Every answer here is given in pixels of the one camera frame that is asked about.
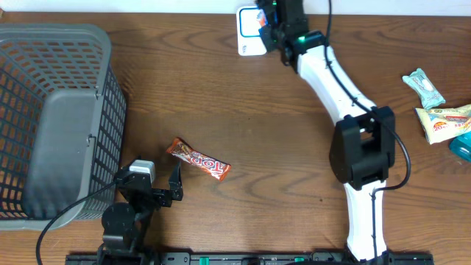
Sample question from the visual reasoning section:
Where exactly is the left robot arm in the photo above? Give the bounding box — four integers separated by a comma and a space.
102, 159, 183, 253

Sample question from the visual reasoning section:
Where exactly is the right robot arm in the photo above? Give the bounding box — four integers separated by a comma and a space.
256, 1, 397, 264

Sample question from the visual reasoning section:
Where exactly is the brown chocolate bar wrapper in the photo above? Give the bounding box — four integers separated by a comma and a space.
166, 138, 232, 181

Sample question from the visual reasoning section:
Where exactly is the grey plastic shopping basket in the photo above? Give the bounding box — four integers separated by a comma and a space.
1, 24, 127, 230

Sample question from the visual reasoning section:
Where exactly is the white barcode scanner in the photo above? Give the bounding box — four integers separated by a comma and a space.
236, 5, 266, 56

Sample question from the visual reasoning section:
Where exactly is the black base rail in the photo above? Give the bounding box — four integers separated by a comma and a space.
65, 251, 435, 265

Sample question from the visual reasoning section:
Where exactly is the yellow snack bag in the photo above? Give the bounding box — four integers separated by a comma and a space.
415, 105, 470, 144

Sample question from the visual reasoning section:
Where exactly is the light teal wet wipes pack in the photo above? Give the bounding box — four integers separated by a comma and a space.
402, 68, 446, 110

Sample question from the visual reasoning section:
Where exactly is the teal mouthwash bottle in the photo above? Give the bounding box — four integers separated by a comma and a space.
449, 132, 471, 162

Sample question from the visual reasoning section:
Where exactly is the small orange snack packet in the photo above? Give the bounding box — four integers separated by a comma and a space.
256, 9, 267, 27

